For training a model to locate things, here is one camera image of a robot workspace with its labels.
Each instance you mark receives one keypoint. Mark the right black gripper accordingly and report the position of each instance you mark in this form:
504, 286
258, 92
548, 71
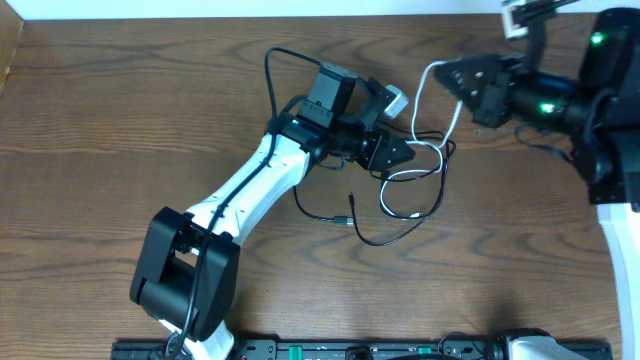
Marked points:
503, 71

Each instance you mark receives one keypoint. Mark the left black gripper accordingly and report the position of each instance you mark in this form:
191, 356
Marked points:
379, 150

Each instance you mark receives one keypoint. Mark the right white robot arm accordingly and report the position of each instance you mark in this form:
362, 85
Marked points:
599, 111

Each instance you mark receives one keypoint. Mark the cardboard panel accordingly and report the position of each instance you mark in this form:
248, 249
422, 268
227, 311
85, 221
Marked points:
11, 26

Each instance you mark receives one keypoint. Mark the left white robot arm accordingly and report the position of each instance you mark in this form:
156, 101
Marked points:
186, 273

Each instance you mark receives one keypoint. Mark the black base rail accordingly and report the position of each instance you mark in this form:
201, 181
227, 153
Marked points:
271, 349

